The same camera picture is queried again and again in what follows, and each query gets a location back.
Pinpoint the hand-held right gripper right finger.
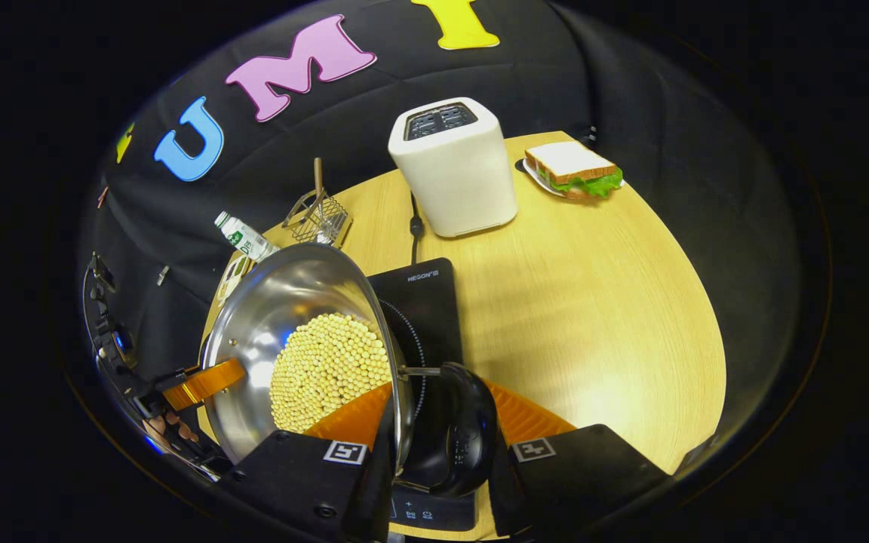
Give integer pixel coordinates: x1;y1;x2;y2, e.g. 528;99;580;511
484;381;673;540

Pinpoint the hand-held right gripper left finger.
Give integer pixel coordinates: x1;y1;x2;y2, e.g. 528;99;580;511
220;381;398;543

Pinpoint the stainless steel pot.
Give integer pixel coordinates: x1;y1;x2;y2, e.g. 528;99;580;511
201;243;499;499

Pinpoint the pile of yellow beans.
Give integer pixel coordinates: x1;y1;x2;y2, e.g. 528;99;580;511
269;313;394;434

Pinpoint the black induction cooktop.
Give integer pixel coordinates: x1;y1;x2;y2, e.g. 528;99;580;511
367;258;481;532

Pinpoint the white compartment tray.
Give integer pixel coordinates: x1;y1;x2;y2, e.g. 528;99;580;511
216;255;256;306

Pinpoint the small white drink bottle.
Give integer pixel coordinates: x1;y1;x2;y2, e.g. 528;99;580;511
214;211;281;262

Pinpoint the black backdrop cloth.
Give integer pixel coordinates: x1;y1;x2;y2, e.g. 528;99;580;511
76;0;805;453

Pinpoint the small white plate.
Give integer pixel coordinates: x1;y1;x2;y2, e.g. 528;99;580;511
515;158;625;201

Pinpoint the sandwich with lettuce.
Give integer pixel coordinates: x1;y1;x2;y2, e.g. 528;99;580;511
525;141;624;198

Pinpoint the white toaster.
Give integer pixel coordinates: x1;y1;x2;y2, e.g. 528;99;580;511
388;97;518;238

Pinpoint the metal wire basket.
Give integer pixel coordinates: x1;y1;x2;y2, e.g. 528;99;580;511
282;192;352;247

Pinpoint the black toaster power cable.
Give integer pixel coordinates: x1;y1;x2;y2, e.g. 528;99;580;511
407;192;425;265

